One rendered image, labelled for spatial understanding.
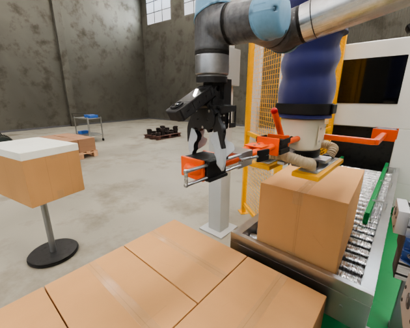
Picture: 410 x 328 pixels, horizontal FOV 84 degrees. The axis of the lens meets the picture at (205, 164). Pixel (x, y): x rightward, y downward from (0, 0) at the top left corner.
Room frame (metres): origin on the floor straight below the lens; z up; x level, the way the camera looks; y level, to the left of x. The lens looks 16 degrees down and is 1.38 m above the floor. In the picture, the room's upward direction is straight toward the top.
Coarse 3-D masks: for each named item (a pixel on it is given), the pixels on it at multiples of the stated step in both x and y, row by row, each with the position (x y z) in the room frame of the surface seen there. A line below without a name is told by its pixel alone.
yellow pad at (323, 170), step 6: (318, 162) 0.85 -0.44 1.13; (330, 162) 0.93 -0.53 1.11; (336, 162) 0.95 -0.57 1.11; (342, 162) 1.00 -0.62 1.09; (300, 168) 0.85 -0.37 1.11; (318, 168) 0.85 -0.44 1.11; (324, 168) 0.85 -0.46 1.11; (330, 168) 0.87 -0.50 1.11; (294, 174) 0.82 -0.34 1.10; (300, 174) 0.80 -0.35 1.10; (306, 174) 0.79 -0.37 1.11; (312, 174) 0.79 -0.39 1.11; (318, 174) 0.79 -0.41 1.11; (324, 174) 0.80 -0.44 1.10; (312, 180) 0.77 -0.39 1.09; (318, 180) 0.76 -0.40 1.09
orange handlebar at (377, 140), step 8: (296, 136) 0.90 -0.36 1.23; (328, 136) 0.94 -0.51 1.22; (336, 136) 0.92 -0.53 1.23; (344, 136) 0.90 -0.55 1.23; (384, 136) 0.92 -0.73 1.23; (248, 144) 0.72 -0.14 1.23; (256, 144) 0.72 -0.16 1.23; (264, 144) 0.72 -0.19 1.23; (272, 144) 0.74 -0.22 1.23; (376, 144) 0.83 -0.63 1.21; (256, 152) 0.66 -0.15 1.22; (232, 160) 0.58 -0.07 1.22; (184, 168) 0.51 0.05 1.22
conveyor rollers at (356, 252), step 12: (360, 168) 2.64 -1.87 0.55; (372, 180) 2.25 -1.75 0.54; (372, 192) 1.95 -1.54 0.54; (384, 192) 1.96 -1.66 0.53; (360, 204) 1.70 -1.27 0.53; (360, 216) 1.49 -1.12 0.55; (372, 216) 1.50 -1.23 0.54; (360, 228) 1.33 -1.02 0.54; (372, 228) 1.35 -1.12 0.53; (348, 240) 1.21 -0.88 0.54; (360, 240) 1.19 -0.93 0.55; (372, 240) 1.21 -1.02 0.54; (348, 252) 1.13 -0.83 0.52; (360, 252) 1.10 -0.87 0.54; (348, 264) 0.99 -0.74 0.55; (360, 264) 1.02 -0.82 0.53; (348, 276) 0.91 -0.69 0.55; (360, 276) 0.94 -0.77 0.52
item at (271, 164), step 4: (272, 160) 0.96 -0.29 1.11; (276, 160) 0.96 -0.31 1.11; (252, 164) 0.94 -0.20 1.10; (256, 164) 0.93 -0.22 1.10; (260, 164) 0.92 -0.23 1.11; (264, 164) 0.92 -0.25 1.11; (268, 164) 0.92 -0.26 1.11; (272, 164) 0.92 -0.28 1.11; (276, 164) 0.93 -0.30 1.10; (260, 168) 0.92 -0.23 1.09; (264, 168) 0.90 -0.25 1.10; (268, 168) 0.89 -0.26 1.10; (272, 168) 0.91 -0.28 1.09
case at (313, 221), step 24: (288, 168) 1.37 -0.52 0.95; (336, 168) 1.37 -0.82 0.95; (264, 192) 1.11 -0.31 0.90; (288, 192) 1.03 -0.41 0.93; (312, 192) 0.99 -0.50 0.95; (336, 192) 0.99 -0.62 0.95; (360, 192) 1.33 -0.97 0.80; (264, 216) 1.10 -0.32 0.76; (288, 216) 1.02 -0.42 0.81; (312, 216) 0.95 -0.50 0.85; (336, 216) 0.89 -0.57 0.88; (264, 240) 1.09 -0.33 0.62; (288, 240) 1.01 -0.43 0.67; (312, 240) 0.94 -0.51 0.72; (336, 240) 0.88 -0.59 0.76; (336, 264) 0.87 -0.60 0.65
